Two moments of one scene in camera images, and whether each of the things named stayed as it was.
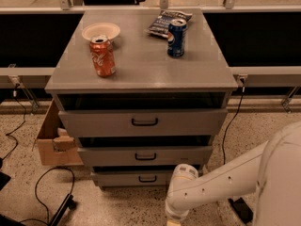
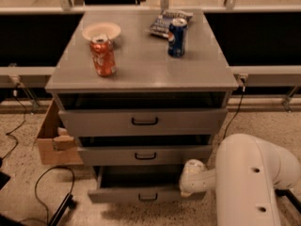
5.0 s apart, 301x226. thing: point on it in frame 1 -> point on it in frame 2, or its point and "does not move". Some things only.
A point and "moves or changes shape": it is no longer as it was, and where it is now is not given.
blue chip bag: [162, 24] does not move
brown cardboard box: [56, 145] does not move
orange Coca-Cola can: [102, 56] does not move
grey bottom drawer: [133, 179] moves or changes shape
